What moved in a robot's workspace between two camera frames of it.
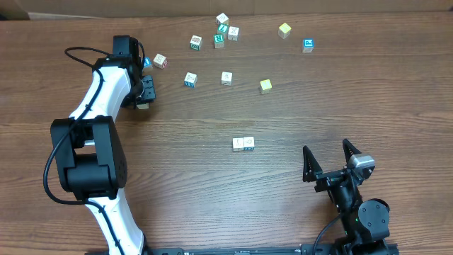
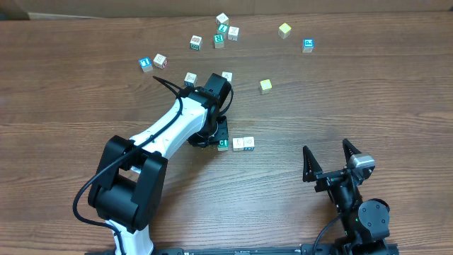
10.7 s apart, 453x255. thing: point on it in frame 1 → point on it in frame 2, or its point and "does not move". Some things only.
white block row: [248, 143] does not move
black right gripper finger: [311, 167] does not move
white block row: [238, 144] does not move
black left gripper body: [136, 95] → [219, 130]
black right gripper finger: [350, 150] does not move
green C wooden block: [143, 106] → [223, 145]
